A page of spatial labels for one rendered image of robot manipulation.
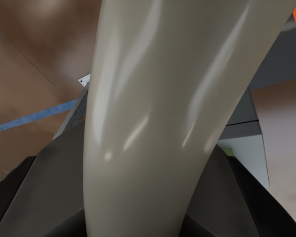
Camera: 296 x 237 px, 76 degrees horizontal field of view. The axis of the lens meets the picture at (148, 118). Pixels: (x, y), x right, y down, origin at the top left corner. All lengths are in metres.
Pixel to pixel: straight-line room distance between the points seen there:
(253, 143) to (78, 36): 1.32
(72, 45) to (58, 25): 0.16
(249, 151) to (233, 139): 0.09
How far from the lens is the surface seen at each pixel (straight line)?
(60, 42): 1.69
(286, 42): 1.51
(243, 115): 0.74
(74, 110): 1.51
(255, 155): 0.78
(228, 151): 0.72
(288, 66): 1.61
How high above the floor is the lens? 1.26
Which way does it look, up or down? 41 degrees down
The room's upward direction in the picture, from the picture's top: 167 degrees counter-clockwise
